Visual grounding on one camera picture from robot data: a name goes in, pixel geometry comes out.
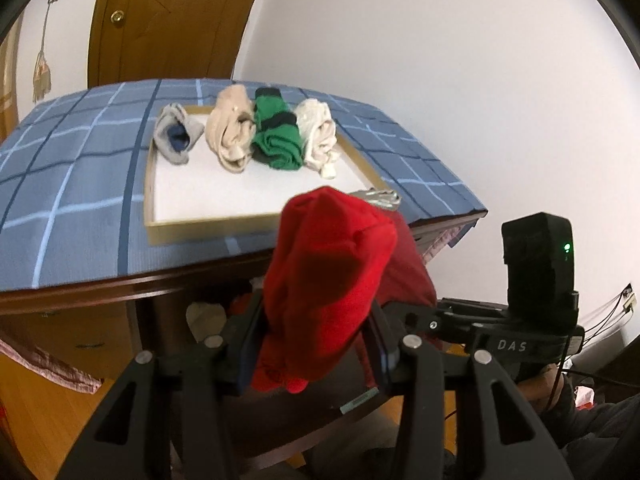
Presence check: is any hanging tassel ornament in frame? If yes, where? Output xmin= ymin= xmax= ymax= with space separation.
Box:
xmin=32 ymin=0 xmax=63 ymax=106

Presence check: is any thin black cable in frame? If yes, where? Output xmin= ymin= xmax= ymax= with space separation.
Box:
xmin=545 ymin=355 xmax=640 ymax=413

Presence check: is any small white label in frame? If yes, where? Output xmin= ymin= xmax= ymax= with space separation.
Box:
xmin=340 ymin=387 xmax=379 ymax=416

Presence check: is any beige sock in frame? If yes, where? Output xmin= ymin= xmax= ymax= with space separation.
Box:
xmin=205 ymin=84 xmax=257 ymax=173

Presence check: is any red sock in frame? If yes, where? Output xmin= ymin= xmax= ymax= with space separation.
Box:
xmin=250 ymin=186 xmax=399 ymax=395

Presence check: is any wooden tray with white bottom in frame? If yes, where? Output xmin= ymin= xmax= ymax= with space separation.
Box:
xmin=142 ymin=102 xmax=396 ymax=247

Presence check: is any wooden door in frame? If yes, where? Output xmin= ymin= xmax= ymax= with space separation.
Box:
xmin=87 ymin=0 xmax=271 ymax=88

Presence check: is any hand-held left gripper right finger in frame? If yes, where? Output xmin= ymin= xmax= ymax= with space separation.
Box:
xmin=367 ymin=305 xmax=573 ymax=480

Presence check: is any pink striped cloth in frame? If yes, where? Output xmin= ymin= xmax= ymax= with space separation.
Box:
xmin=417 ymin=222 xmax=473 ymax=263

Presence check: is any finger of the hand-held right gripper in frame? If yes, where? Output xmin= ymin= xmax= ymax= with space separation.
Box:
xmin=382 ymin=301 xmax=473 ymax=345
xmin=435 ymin=297 xmax=508 ymax=320

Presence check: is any dark red underwear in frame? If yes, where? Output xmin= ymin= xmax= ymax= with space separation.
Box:
xmin=372 ymin=212 xmax=440 ymax=311

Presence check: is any dark wooden drawer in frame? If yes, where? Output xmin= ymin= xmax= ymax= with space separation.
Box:
xmin=135 ymin=280 xmax=451 ymax=466

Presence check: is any white sock bundle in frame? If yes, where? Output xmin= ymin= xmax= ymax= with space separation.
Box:
xmin=295 ymin=98 xmax=340 ymax=181

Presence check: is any blue plaid tablecloth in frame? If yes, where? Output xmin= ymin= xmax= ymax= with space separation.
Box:
xmin=0 ymin=77 xmax=488 ymax=291

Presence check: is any green and black sock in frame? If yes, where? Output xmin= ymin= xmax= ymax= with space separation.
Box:
xmin=250 ymin=87 xmax=305 ymax=171

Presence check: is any small cream underwear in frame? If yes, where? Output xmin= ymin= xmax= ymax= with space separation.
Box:
xmin=186 ymin=301 xmax=227 ymax=343

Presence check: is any grey folded cloth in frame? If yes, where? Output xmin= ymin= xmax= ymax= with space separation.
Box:
xmin=352 ymin=187 xmax=402 ymax=211

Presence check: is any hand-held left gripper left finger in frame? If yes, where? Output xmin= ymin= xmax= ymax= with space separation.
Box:
xmin=60 ymin=290 xmax=266 ymax=480

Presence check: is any grey and navy sock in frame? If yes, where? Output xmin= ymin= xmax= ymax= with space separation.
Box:
xmin=152 ymin=102 xmax=206 ymax=166

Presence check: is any person's right hand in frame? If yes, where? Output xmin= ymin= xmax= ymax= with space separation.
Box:
xmin=517 ymin=365 xmax=566 ymax=408

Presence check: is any person's right forearm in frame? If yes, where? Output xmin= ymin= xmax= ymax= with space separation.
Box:
xmin=540 ymin=380 xmax=640 ymax=480

